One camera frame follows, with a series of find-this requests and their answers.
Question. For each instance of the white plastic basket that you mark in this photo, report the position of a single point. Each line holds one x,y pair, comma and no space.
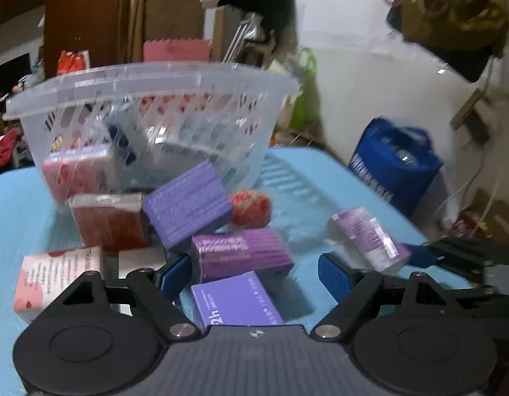
196,86

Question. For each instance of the red wrapped ball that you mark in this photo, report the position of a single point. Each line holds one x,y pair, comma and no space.
250,208

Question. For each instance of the grey box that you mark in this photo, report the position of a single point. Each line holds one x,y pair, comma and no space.
178,154

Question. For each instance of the wooden wall bracket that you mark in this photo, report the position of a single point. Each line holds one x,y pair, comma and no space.
471,111

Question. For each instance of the pink foam mat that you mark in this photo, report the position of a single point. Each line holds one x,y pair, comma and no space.
176,51

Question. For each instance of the pink red box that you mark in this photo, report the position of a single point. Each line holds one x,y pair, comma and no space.
77,169

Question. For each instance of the orange bag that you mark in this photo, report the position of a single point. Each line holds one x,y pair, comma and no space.
71,64

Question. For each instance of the lavender cardboard box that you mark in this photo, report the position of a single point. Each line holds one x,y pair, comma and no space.
233,301

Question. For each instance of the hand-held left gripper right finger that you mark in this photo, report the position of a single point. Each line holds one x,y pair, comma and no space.
332,276

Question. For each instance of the pink purple box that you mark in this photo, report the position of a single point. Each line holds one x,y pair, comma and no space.
365,235

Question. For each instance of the pink and white box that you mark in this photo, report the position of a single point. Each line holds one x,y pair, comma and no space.
52,280

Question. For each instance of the purple box with text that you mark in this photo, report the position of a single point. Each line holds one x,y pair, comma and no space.
184,206

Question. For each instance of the blue tote bag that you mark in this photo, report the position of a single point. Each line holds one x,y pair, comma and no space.
390,165

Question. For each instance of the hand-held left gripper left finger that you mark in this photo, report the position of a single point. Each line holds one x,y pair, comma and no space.
176,274

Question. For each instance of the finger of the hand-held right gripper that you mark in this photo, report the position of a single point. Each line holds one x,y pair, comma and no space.
419,255

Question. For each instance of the black television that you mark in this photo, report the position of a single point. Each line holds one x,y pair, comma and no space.
11,70

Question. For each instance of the brown hanging bag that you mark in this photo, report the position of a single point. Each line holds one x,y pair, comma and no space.
452,29

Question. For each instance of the brown wooden door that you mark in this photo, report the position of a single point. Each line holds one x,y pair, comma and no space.
176,4

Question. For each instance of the metal folding rack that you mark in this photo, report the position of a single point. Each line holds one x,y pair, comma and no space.
238,41

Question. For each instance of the purple wrapped long box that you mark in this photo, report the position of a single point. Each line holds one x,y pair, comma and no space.
242,251

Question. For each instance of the brown wooden wardrobe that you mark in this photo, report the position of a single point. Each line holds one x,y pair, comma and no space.
85,8

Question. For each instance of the plain white box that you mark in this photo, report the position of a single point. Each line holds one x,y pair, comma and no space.
141,260

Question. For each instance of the green and white shopping bag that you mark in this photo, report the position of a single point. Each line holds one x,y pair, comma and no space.
306,103

